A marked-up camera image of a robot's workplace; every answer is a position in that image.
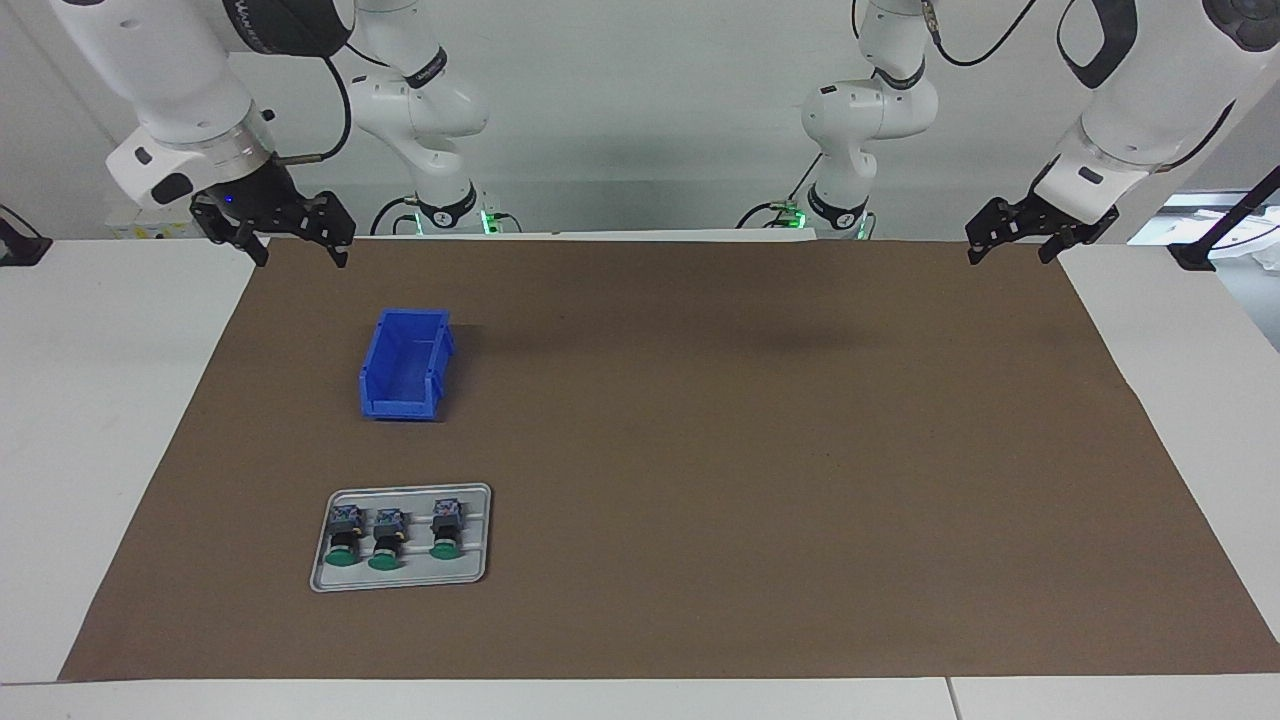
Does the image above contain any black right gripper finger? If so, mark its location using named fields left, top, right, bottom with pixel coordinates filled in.
left=190, top=195, right=270, bottom=268
left=297, top=190, right=358, bottom=269

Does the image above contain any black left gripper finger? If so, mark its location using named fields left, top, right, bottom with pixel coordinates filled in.
left=964, top=197, right=1022, bottom=267
left=1037, top=227, right=1092, bottom=267

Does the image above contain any green push button switch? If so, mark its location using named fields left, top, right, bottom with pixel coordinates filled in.
left=366, top=508, right=409, bottom=572
left=323, top=503, right=367, bottom=569
left=428, top=497, right=465, bottom=560

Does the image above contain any white cardboard box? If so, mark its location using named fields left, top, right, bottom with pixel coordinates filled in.
left=106, top=208, right=201, bottom=240

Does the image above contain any black clamp stand with rod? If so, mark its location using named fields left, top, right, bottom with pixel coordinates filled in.
left=1168, top=163, right=1280, bottom=273

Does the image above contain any blue plastic bin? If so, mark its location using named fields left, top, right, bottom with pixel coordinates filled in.
left=358, top=308, right=457, bottom=422

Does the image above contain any grey metal tray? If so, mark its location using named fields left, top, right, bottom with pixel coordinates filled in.
left=309, top=483, right=493, bottom=594

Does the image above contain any brown table mat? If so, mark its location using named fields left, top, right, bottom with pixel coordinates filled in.
left=58, top=238, right=1280, bottom=683

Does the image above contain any black base cable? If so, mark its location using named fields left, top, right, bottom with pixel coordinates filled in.
left=369, top=194, right=419, bottom=237
left=737, top=150, right=827, bottom=230

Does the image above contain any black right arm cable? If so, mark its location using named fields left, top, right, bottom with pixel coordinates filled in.
left=270, top=50, right=354, bottom=166

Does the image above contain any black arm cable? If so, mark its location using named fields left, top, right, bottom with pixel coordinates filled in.
left=920, top=0, right=1056, bottom=71
left=270, top=50, right=354, bottom=166

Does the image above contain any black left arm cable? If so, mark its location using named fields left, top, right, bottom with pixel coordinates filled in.
left=920, top=0, right=1056, bottom=71

